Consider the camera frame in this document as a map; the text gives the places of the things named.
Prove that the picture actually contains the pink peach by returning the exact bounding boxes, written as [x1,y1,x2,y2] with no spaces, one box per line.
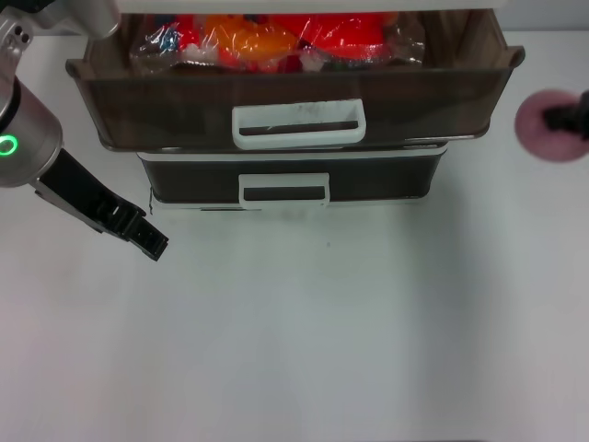
[514,89,589,163]

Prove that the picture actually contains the orange snack packet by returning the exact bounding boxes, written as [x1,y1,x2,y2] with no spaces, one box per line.
[204,14,300,64]

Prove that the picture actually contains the brown drawer with scuffed handle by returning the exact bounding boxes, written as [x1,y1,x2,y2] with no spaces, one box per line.
[64,11,525,151]

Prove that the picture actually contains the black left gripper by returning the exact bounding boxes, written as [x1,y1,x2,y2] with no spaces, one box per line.
[34,146,169,262]

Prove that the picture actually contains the brown drawer with small handle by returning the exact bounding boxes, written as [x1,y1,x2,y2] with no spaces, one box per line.
[140,151,445,206]

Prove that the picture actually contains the red snack packet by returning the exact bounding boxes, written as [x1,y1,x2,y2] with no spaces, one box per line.
[298,13,387,61]

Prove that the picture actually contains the red orange packaged snacks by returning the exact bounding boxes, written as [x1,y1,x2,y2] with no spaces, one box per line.
[129,13,425,75]

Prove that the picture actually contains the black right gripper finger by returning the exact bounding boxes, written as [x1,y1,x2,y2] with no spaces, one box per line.
[542,89,589,142]

